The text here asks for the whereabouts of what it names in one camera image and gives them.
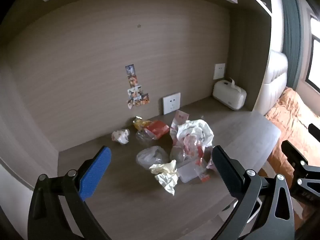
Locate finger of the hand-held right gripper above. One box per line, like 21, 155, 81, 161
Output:
308, 123, 320, 142
281, 140, 320, 180

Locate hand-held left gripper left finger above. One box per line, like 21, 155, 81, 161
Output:
27, 145, 112, 240

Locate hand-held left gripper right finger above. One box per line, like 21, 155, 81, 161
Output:
212, 145, 296, 240

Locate clear plastic container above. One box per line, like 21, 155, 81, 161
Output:
177, 160, 203, 183

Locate white tissue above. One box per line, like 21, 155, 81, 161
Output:
111, 129, 130, 145
149, 159, 180, 196

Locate large white plastic bag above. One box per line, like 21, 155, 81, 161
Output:
176, 119, 215, 153

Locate grey plastic bag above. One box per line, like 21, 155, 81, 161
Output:
136, 146, 170, 168

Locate orange blanket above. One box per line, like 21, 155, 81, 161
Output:
257, 87, 320, 220

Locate white red printed plastic wrapper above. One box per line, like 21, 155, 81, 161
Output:
170, 127, 211, 183

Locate clear crumpled plastic bag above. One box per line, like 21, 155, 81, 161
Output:
136, 129, 155, 145

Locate white padded headboard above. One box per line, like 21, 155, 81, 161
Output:
254, 50, 288, 115

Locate yellow snack wrapper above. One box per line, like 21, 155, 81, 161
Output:
133, 116, 152, 131

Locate pink paper packet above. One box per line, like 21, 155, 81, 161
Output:
171, 110, 190, 128

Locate orange-red snack packet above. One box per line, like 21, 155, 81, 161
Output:
146, 120, 170, 139

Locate window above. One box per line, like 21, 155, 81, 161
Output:
305, 15, 320, 92

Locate grey-green curtain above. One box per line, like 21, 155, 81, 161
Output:
279, 0, 303, 89

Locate white wall socket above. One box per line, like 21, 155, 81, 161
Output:
214, 63, 226, 80
162, 92, 181, 115

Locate colourful wall stickers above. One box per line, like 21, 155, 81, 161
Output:
125, 64, 150, 109

